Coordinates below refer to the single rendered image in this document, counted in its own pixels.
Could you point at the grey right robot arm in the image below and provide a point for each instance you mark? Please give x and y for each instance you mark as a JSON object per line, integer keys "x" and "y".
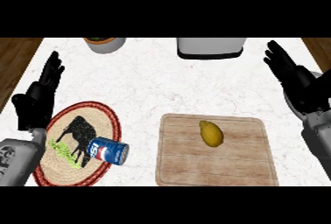
{"x": 318, "y": 137}

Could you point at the wooden cutting board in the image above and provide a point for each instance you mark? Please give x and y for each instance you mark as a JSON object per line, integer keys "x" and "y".
{"x": 216, "y": 151}

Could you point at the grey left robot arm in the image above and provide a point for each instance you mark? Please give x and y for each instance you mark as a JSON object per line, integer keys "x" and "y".
{"x": 20, "y": 160}

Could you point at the white and black appliance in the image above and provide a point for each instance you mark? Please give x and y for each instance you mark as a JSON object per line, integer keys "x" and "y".
{"x": 212, "y": 47}

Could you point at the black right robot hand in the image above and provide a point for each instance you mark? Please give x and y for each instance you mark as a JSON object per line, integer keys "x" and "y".
{"x": 297, "y": 84}

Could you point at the grey plant pot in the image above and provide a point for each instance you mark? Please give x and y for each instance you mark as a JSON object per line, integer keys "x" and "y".
{"x": 105, "y": 44}

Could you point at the round woven placemat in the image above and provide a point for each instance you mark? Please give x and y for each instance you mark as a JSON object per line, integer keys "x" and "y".
{"x": 73, "y": 137}

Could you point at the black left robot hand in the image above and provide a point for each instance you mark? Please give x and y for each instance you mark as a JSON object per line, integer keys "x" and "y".
{"x": 39, "y": 96}

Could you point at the blue soda can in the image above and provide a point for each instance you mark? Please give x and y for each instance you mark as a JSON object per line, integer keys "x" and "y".
{"x": 108, "y": 150}

